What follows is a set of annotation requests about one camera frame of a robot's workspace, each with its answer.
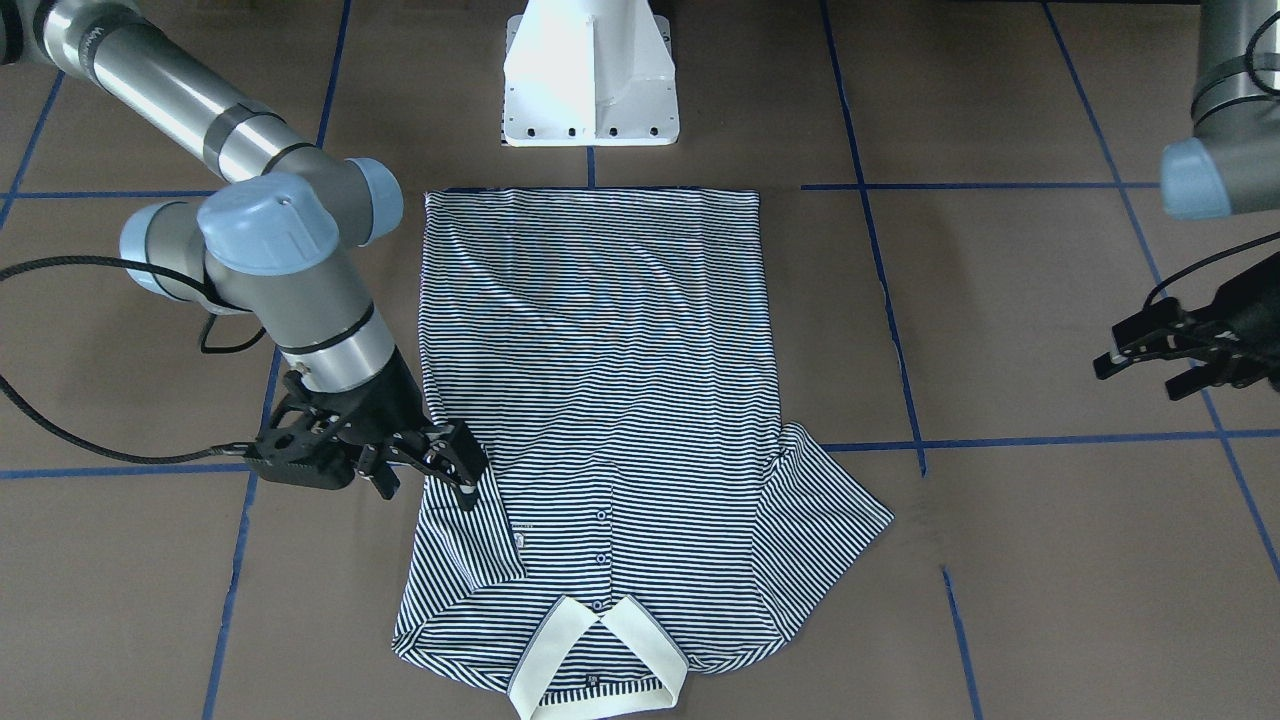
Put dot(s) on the striped polo shirt white collar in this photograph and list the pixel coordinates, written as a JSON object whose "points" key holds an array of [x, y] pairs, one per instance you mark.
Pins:
{"points": [[646, 514]]}

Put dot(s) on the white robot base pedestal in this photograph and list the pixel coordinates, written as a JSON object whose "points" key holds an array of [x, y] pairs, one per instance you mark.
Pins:
{"points": [[589, 74]]}

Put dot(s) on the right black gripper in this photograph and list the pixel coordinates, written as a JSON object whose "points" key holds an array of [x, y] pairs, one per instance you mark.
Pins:
{"points": [[393, 408]]}

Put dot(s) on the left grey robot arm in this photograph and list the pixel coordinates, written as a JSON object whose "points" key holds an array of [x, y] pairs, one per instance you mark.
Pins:
{"points": [[1228, 166]]}

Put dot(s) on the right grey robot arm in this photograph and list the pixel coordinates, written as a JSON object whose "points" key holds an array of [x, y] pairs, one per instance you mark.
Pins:
{"points": [[273, 242]]}

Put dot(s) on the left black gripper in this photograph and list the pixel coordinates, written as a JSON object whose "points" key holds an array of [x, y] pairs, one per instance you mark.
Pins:
{"points": [[1256, 312]]}

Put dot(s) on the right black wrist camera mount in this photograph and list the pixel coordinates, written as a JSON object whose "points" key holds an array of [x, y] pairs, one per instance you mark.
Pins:
{"points": [[301, 445]]}

